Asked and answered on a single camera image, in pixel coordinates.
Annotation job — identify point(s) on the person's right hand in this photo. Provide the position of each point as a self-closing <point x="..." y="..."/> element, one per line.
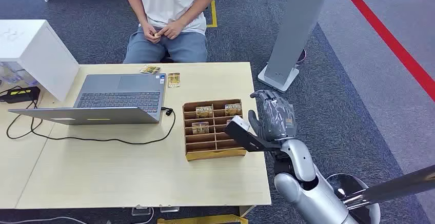
<point x="149" y="34"/>

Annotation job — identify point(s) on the person's left hand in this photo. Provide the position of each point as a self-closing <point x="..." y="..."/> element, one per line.
<point x="173" y="30"/>

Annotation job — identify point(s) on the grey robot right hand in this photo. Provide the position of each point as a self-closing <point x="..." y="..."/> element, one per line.
<point x="277" y="120"/>

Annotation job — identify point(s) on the small yellow item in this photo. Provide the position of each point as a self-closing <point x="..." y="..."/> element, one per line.
<point x="157" y="35"/>

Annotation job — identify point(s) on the hotel card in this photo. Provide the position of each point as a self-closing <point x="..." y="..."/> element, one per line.
<point x="173" y="80"/>
<point x="204" y="112"/>
<point x="200" y="128"/>
<point x="150" y="69"/>
<point x="233" y="109"/>

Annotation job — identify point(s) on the brown cardboard card organizer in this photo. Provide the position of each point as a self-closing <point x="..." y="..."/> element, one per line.
<point x="204" y="146"/>

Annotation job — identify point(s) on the person's right forearm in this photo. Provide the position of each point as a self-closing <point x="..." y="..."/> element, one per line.
<point x="136" y="8"/>

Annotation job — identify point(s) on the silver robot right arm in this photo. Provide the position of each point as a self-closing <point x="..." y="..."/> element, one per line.
<point x="299" y="158"/>

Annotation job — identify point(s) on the person's left forearm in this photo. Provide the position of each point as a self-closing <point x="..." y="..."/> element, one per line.
<point x="197" y="10"/>

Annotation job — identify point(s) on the person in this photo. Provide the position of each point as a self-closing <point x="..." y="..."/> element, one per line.
<point x="170" y="1"/>

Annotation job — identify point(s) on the yellow floor tape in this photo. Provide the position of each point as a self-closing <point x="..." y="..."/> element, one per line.
<point x="214" y="15"/>

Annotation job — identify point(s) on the grey laptop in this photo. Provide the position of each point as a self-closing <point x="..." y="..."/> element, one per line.
<point x="119" y="93"/>

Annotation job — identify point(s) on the dark round base red rim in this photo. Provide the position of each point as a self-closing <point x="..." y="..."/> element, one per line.
<point x="301" y="56"/>

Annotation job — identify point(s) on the grey kiosk stand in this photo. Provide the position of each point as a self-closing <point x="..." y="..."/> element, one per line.
<point x="295" y="29"/>

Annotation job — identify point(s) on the wooden table leg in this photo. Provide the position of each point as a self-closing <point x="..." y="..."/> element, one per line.
<point x="245" y="210"/>

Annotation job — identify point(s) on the white cabinet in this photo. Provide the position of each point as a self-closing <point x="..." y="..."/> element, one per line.
<point x="30" y="42"/>

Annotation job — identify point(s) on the yellow cardboard piece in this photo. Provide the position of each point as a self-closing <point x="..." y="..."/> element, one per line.
<point x="204" y="220"/>

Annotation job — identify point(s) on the red barrier belt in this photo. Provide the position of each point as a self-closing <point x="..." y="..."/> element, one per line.
<point x="390" y="40"/>

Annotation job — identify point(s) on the clear plastic container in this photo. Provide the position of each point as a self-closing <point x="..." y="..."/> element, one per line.
<point x="13" y="74"/>

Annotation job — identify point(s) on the black power adapter yellow label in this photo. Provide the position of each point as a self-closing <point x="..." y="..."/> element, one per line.
<point x="20" y="94"/>

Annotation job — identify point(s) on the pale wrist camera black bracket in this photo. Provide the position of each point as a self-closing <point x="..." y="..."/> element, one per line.
<point x="243" y="137"/>

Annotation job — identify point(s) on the clear plastic bracket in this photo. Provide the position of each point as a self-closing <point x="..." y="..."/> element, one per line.
<point x="141" y="211"/>
<point x="169" y="209"/>

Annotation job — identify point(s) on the chrome stanchion post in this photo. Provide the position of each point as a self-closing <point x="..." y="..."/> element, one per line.
<point x="401" y="185"/>

